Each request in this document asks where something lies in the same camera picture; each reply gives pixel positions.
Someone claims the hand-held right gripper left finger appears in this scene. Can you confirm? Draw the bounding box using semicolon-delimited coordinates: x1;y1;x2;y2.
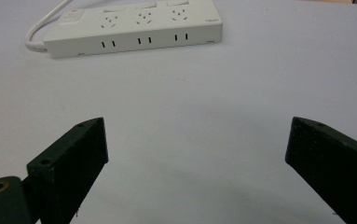
26;117;109;224

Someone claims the white power strip cable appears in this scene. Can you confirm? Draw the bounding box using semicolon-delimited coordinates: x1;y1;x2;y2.
24;0;75;53

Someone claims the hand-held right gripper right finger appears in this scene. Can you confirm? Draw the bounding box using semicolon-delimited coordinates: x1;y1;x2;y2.
284;116;357;224

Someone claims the white power strip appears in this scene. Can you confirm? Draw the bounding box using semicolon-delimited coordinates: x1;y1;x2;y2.
42;0;224;60

